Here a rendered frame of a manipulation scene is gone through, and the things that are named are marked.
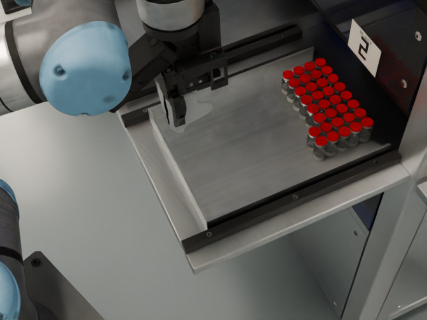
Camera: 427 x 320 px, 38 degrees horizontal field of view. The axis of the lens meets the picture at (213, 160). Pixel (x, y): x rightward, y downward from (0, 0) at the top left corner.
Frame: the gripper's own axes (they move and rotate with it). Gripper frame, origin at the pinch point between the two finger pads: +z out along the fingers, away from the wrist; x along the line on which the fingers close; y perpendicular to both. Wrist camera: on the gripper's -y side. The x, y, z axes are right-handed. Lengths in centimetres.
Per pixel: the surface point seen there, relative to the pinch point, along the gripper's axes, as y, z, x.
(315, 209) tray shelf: 19.1, 21.7, -9.7
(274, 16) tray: 34, 21, 34
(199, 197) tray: 2.7, 21.4, 0.5
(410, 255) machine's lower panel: 44, 56, -12
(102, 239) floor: -16, 110, 51
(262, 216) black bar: 10.2, 19.9, -8.1
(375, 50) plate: 36.3, 5.5, 4.5
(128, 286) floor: -14, 110, 33
